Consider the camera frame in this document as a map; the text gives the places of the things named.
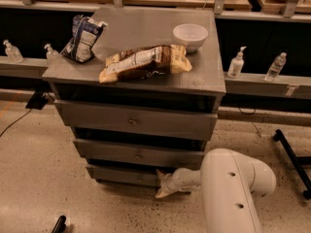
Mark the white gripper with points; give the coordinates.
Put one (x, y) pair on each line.
(179, 180)

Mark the grey bottom drawer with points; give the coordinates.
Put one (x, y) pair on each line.
(142, 176)

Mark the grey drawer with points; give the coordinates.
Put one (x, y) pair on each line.
(142, 176)
(126, 155)
(138, 120)

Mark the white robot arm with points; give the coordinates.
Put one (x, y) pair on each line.
(228, 181)

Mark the grey middle drawer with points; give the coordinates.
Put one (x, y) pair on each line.
(126, 155)

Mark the grey drawer cabinet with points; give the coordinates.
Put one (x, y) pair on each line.
(198, 91)

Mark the grey top drawer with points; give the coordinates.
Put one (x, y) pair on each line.
(138, 120)

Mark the black object bottom edge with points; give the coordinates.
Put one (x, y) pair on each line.
(60, 225)

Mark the yellow brown chip bag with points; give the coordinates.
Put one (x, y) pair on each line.
(145, 62)

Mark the black stand leg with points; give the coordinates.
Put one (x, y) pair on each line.
(298, 162)

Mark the white pump bottle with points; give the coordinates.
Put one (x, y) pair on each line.
(236, 64)

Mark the black floor box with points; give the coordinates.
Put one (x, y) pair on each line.
(37, 101)

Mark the white bowl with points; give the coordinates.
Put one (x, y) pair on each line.
(192, 36)

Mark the clear pump bottle near cabinet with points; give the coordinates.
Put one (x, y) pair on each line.
(51, 54)

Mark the clear water bottle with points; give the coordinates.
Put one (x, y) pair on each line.
(276, 67)

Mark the blue white snack bag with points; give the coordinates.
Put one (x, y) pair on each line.
(85, 33)

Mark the clear pump bottle far left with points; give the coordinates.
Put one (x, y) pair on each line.
(12, 52)

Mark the grey shelf rail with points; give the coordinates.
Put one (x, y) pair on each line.
(246, 84)

